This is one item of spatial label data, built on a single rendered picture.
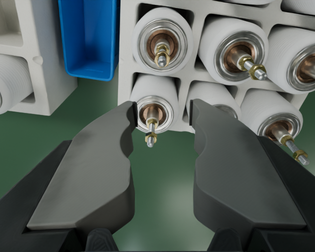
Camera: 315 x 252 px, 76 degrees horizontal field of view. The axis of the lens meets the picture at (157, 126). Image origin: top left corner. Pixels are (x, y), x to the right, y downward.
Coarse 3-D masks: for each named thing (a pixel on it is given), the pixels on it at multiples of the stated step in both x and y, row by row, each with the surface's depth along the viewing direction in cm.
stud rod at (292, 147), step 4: (288, 140) 34; (288, 144) 34; (292, 144) 33; (292, 148) 33; (296, 148) 32; (300, 156) 31; (304, 156) 31; (300, 160) 31; (304, 160) 30; (308, 160) 30; (304, 164) 30
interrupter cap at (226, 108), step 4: (216, 104) 35; (220, 104) 35; (224, 104) 35; (220, 108) 35; (224, 108) 35; (228, 108) 35; (232, 108) 35; (228, 112) 36; (232, 112) 36; (236, 116) 36
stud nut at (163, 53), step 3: (159, 51) 24; (162, 51) 23; (165, 51) 24; (156, 54) 23; (159, 54) 23; (162, 54) 23; (165, 54) 23; (168, 54) 24; (156, 57) 24; (168, 57) 24; (156, 60) 24; (168, 60) 24; (156, 63) 24; (159, 66) 24
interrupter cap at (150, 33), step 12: (156, 24) 29; (168, 24) 28; (144, 36) 29; (156, 36) 30; (168, 36) 30; (180, 36) 29; (144, 48) 30; (180, 48) 30; (144, 60) 31; (180, 60) 31
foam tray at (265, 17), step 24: (120, 0) 34; (144, 0) 33; (168, 0) 33; (192, 0) 33; (216, 0) 42; (120, 24) 35; (192, 24) 36; (264, 24) 35; (288, 24) 35; (312, 24) 35; (120, 48) 37; (120, 72) 40; (144, 72) 40; (192, 72) 40; (120, 96) 43; (240, 96) 42; (288, 96) 43
